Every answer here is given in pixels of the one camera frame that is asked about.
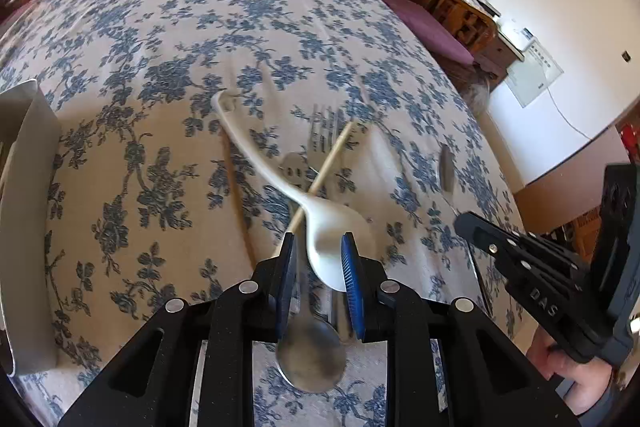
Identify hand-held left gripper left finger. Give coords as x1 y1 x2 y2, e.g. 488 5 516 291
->
57 232 301 427

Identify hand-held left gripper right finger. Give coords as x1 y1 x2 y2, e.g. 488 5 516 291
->
340 232 582 427

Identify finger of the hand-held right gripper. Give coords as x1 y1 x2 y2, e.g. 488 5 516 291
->
454 212 597 294

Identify white ceramic soup spoon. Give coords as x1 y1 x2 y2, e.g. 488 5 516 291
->
210 91 373 293

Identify metal spoon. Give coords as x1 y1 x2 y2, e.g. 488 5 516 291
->
438 144 463 215
276 227 347 394

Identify wooden chopstick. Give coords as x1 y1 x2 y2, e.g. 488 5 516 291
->
289 122 354 235

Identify rectangular metal container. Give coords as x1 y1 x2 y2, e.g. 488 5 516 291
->
0 79 63 376

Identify person's right hand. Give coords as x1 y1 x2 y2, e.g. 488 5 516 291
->
527 337 617 414

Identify white plastic bag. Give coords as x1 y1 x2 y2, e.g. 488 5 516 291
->
460 67 493 118

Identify wooden side table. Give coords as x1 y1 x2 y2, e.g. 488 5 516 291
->
477 7 526 78

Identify white telephone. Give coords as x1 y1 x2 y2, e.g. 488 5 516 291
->
500 19 538 52

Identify purple armchair cushion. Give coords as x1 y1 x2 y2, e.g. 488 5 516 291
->
375 0 476 65

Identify blue floral tablecloth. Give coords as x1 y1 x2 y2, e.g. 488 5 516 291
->
0 0 526 427

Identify white cable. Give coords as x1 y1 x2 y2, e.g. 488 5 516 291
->
546 86 598 144

